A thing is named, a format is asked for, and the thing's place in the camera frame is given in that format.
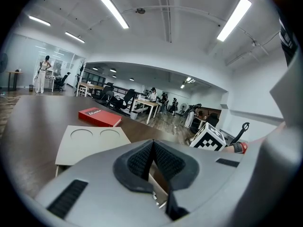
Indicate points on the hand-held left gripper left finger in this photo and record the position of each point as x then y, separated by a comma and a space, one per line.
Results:
123, 169

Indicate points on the black coat rack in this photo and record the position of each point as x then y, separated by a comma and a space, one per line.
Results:
81, 70

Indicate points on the black and red wristwatch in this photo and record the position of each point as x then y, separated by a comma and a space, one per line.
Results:
237, 147

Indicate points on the black standing fan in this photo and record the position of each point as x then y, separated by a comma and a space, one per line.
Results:
183, 107

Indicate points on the small black bin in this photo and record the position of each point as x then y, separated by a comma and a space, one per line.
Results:
31, 88

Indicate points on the white garment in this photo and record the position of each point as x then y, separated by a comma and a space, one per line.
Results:
189, 117

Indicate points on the red book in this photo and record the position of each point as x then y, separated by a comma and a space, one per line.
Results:
99, 117

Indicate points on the grey case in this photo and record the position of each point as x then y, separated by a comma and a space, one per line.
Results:
94, 148

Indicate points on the person's right forearm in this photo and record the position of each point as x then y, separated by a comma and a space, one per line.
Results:
228, 148

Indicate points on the white waste bin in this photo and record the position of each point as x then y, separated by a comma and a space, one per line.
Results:
134, 115

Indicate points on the long ceiling light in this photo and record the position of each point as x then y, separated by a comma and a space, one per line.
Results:
74, 37
114, 12
234, 19
39, 20

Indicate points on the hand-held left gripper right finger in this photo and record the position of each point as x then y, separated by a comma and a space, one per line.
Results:
187, 171

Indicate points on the black office chair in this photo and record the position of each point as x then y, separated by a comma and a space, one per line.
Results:
104, 98
124, 100
62, 80
107, 85

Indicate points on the small desk black legs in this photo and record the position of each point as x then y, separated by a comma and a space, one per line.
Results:
14, 72

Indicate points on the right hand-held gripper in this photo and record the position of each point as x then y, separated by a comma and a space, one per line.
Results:
208, 138

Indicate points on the black metal railing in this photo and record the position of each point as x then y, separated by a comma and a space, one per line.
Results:
123, 89

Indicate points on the round ceiling fixture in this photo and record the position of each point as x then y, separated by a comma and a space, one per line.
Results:
140, 11

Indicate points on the wooden desk white legs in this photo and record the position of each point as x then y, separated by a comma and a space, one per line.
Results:
91, 86
148, 103

